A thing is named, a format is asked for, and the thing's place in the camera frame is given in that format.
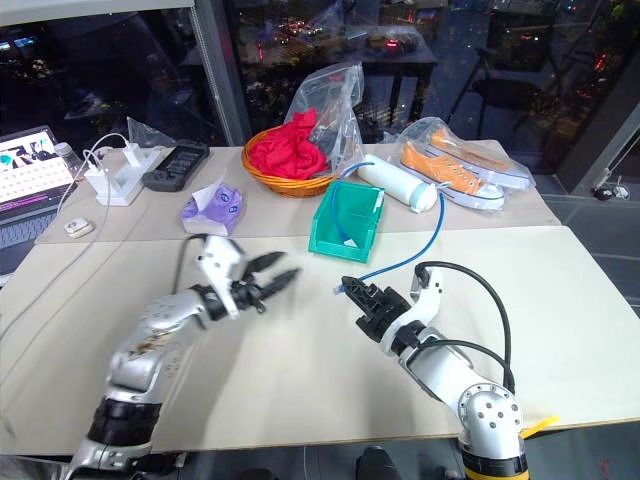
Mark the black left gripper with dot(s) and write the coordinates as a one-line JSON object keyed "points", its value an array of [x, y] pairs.
{"points": [[249, 292]]}

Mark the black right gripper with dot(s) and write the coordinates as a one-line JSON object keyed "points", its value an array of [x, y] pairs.
{"points": [[385, 312]]}

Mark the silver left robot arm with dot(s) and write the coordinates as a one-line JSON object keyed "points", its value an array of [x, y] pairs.
{"points": [[150, 330]]}

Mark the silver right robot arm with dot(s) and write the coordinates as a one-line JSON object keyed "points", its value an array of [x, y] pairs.
{"points": [[450, 365]]}

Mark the white coupler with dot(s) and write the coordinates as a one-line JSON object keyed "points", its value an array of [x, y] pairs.
{"points": [[351, 243]]}

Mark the green plastic bin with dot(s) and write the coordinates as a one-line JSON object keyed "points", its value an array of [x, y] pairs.
{"points": [[335, 242]]}

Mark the purple tissue pack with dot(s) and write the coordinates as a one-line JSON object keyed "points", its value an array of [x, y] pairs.
{"points": [[215, 207]]}

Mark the orange wicker basket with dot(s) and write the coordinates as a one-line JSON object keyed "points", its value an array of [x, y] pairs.
{"points": [[290, 182]]}

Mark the white cylindrical bottle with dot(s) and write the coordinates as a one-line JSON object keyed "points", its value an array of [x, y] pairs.
{"points": [[390, 180]]}

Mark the red cloth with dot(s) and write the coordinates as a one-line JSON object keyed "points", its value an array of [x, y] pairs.
{"points": [[285, 150]]}

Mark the black handheld game console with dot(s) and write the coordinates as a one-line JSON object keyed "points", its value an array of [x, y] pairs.
{"points": [[175, 165]]}

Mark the orange canvas sneaker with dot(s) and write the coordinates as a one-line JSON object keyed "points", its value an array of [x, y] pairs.
{"points": [[450, 177], [480, 157]]}

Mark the dark rounded shape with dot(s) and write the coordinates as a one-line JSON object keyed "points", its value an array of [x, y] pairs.
{"points": [[377, 462]]}

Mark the white power strip charger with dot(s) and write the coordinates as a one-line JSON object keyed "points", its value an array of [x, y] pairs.
{"points": [[125, 180]]}

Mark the orange sneakers in bag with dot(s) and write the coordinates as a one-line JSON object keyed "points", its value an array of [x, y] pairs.
{"points": [[420, 132]]}

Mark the clear zip plastic bag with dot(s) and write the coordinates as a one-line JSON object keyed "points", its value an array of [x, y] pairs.
{"points": [[335, 100]]}

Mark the small clear plastic bag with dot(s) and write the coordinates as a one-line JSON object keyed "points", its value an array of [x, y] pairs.
{"points": [[142, 135]]}

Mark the small white earbud case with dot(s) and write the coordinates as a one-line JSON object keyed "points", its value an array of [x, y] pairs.
{"points": [[78, 228]]}

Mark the clear water bottle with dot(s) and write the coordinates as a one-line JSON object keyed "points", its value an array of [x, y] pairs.
{"points": [[67, 160]]}

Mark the dark background table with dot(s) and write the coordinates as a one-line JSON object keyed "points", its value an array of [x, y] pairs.
{"points": [[400, 55]]}

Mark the black background chair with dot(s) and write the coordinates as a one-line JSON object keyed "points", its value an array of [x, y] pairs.
{"points": [[505, 90]]}

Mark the open laptop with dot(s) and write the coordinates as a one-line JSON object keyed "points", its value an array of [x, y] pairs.
{"points": [[30, 175]]}

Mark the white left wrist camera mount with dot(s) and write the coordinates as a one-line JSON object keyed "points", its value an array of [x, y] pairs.
{"points": [[220, 260]]}

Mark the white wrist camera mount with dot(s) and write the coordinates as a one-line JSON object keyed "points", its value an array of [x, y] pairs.
{"points": [[220, 260], [425, 300]]}

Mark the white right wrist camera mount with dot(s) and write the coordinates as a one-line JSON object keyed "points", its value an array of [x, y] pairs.
{"points": [[425, 300]]}

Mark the grey window frame post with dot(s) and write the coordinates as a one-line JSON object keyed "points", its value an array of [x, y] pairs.
{"points": [[215, 75]]}

